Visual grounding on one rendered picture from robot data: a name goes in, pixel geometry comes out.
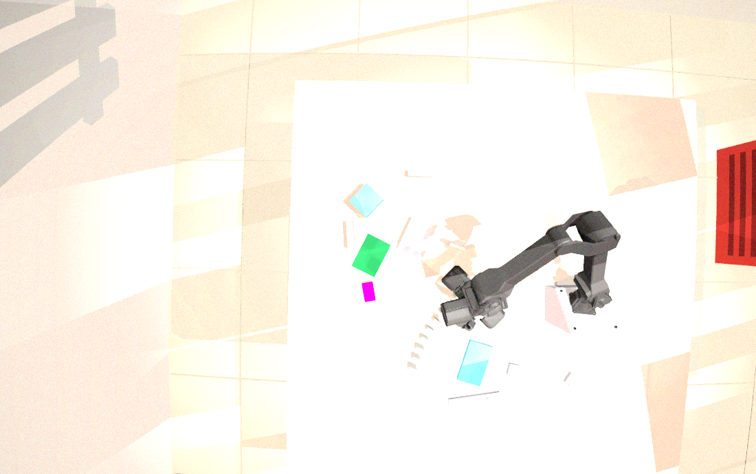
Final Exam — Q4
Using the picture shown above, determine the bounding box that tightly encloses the grey rectangular bar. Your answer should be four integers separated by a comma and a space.
448, 391, 500, 405

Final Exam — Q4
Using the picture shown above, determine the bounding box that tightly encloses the cyan flat rectangular block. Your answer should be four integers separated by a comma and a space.
457, 339, 493, 386

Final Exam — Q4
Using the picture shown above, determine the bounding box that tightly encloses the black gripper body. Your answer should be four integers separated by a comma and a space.
442, 265, 506, 329

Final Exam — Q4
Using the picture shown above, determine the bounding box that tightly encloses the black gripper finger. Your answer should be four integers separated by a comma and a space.
452, 277, 471, 298

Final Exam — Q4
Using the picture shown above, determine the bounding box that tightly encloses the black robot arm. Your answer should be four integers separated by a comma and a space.
440, 210, 621, 331

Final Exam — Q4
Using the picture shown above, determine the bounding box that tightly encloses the magenta rectangular block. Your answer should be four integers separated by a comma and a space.
362, 282, 376, 302

